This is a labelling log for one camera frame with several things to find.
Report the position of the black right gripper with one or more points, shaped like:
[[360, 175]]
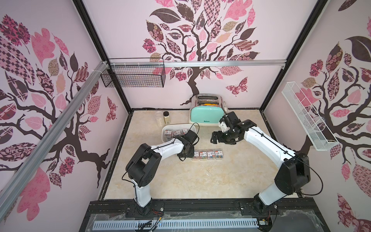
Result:
[[220, 137]]

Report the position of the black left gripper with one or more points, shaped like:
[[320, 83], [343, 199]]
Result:
[[191, 154]]

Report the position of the paper clip box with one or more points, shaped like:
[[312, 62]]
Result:
[[219, 154], [196, 155], [203, 155], [210, 154]]

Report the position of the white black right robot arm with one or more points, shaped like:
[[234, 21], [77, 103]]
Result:
[[294, 170]]

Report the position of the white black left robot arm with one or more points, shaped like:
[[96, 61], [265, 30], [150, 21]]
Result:
[[143, 165]]

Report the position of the white plastic storage box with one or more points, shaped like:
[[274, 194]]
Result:
[[170, 131]]

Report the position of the black-lidded spice jar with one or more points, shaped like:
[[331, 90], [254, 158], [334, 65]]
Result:
[[166, 116]]

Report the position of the mint green toaster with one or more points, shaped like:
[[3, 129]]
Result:
[[207, 109]]

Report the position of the clear plastic jar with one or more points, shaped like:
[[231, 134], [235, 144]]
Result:
[[159, 119]]

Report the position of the black wire wall basket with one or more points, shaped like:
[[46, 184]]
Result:
[[135, 73]]

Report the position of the white wire wall basket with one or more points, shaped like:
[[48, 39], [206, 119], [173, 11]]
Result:
[[302, 102]]

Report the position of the white slotted cable duct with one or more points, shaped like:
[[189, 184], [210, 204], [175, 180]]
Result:
[[172, 224]]

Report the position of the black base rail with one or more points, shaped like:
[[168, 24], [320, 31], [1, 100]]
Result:
[[287, 215]]

